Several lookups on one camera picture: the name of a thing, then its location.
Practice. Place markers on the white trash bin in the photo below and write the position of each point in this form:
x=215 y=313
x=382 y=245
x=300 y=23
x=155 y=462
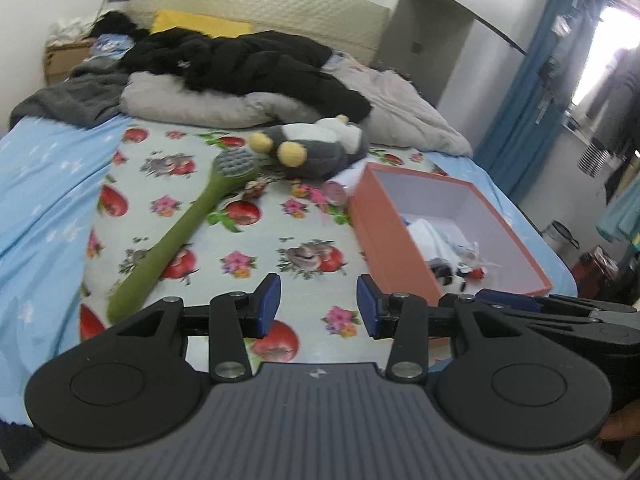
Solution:
x=557 y=237

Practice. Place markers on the dark grey blanket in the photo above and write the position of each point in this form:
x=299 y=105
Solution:
x=65 y=97

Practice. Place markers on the grey hanging garment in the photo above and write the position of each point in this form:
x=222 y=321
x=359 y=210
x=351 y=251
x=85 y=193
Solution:
x=555 y=65

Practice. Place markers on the pink tape roll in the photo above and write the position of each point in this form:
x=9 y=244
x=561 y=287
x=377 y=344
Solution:
x=334 y=192

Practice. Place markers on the black jacket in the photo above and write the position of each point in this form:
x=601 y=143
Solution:
x=260 y=65

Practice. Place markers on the blue curtain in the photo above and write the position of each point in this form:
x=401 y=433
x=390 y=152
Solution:
x=520 y=110

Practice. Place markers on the red bag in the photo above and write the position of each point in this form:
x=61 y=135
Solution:
x=595 y=272

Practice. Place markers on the beige padded headboard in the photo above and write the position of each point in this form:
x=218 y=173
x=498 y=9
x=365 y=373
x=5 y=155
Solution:
x=275 y=5

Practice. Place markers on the striped hanging cloth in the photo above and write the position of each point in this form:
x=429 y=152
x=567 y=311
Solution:
x=595 y=157

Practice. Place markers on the blue face mask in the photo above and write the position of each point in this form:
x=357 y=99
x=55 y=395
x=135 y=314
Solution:
x=407 y=220

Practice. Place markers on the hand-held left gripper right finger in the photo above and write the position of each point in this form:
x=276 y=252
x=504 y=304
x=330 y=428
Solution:
x=367 y=305

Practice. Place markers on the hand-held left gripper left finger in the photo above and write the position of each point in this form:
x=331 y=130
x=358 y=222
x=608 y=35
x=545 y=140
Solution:
x=267 y=305

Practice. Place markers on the person's right hand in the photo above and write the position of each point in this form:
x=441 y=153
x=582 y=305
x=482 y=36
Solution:
x=622 y=425

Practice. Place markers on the black cloth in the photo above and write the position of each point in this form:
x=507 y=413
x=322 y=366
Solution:
x=117 y=22

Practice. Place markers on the red snack packet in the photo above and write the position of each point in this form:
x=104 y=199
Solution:
x=474 y=273

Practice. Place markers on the crumpled white cloth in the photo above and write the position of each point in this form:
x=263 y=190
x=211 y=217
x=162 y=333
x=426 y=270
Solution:
x=67 y=30

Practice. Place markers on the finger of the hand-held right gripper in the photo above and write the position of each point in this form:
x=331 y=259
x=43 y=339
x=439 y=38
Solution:
x=505 y=300

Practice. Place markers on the yellow pillow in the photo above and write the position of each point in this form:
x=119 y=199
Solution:
x=195 y=22

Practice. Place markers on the white tissue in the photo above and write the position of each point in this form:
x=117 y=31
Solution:
x=430 y=240

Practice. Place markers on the grey penguin plush toy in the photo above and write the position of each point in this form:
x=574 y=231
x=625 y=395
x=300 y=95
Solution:
x=325 y=152

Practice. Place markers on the fruit print tablecloth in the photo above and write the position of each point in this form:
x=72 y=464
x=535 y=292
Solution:
x=280 y=220

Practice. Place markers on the panda plush toy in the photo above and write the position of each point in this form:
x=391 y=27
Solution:
x=442 y=272

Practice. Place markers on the dark hanging garment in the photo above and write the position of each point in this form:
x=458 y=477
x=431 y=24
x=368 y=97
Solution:
x=617 y=100

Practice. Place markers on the wooden nightstand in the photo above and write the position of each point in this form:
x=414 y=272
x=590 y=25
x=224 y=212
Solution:
x=62 y=60

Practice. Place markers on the blue star bedsheet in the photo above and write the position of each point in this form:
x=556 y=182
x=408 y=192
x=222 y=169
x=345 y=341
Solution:
x=40 y=200

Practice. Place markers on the orange cardboard box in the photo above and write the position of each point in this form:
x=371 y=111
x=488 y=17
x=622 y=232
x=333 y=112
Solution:
x=390 y=240

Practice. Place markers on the grey duvet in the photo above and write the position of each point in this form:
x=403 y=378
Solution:
x=410 y=110

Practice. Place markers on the teal cloth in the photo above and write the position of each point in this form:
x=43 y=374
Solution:
x=617 y=215

